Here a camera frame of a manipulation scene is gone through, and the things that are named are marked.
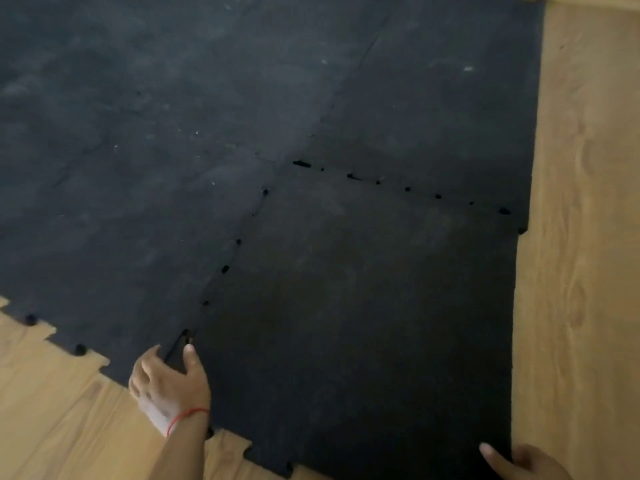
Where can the person's right hand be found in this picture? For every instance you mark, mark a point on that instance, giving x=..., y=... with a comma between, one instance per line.
x=532, y=464

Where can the person's left hand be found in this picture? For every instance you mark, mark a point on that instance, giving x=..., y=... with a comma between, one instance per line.
x=172, y=389

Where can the person's left thumb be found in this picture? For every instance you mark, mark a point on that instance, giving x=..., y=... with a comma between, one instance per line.
x=194, y=362

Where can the person's right thumb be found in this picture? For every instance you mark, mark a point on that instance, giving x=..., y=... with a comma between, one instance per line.
x=494, y=458

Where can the black interlocking rubber floor mat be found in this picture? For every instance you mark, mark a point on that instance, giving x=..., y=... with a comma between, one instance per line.
x=360, y=314
x=115, y=254
x=165, y=59
x=440, y=109

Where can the person's left forearm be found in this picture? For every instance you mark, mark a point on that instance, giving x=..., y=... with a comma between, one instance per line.
x=182, y=452

